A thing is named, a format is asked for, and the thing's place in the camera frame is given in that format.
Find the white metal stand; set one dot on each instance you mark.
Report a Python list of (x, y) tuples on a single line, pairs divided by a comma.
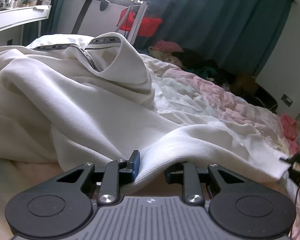
[(122, 16)]

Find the white dresser shelf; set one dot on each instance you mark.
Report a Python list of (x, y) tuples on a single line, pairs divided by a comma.
[(13, 17)]

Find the dark teal curtain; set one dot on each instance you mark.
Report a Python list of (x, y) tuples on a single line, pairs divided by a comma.
[(239, 34)]

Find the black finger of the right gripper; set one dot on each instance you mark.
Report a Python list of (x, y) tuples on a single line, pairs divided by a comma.
[(294, 169)]

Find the wall socket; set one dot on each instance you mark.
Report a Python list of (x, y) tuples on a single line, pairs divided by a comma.
[(288, 101)]

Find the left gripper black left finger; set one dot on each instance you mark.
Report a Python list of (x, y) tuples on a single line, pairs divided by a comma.
[(65, 204)]

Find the pile of dark clothes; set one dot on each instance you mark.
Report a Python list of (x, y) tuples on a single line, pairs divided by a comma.
[(240, 84)]

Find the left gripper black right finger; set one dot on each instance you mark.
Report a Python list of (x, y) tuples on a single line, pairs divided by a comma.
[(238, 205)]

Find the white zip-up garment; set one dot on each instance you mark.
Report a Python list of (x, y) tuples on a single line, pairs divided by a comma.
[(73, 103)]

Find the pink blanket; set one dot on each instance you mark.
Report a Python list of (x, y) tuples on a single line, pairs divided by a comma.
[(290, 131)]

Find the pink white bed quilt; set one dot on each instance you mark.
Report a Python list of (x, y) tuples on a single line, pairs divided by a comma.
[(214, 126)]

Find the red bag on stand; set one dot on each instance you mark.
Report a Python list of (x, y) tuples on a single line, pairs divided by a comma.
[(148, 26)]

